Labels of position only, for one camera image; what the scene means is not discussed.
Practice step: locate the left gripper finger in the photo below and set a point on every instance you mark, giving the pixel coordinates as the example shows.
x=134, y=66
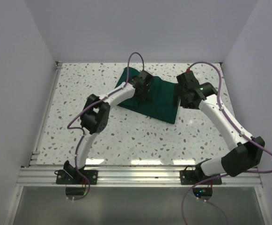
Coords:
x=142, y=97
x=149, y=96

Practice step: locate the aluminium rail frame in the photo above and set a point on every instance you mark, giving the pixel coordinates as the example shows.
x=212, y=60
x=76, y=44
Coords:
x=138, y=160

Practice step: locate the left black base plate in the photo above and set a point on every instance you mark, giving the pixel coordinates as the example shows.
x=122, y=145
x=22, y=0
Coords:
x=64, y=179

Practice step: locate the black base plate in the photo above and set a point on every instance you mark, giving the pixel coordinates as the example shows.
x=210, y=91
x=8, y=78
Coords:
x=64, y=179
x=192, y=175

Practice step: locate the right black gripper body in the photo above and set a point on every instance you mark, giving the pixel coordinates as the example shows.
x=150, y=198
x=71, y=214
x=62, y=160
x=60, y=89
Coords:
x=184, y=101

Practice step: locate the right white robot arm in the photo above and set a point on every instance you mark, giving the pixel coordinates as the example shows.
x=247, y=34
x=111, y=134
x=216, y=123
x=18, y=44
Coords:
x=245, y=149

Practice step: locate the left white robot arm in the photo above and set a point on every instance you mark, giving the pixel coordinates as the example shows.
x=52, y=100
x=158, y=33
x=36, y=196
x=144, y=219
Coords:
x=94, y=118

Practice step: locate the dark green surgical cloth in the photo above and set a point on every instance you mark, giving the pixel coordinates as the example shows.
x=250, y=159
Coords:
x=159, y=103

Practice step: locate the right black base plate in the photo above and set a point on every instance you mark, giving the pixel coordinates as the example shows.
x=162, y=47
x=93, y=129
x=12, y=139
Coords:
x=192, y=175

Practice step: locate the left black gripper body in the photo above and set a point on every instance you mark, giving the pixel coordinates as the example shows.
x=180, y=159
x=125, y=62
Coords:
x=145, y=87

